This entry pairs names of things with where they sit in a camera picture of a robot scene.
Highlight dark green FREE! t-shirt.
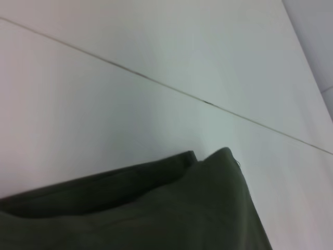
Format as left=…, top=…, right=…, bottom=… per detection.
left=0, top=147, right=273, bottom=250

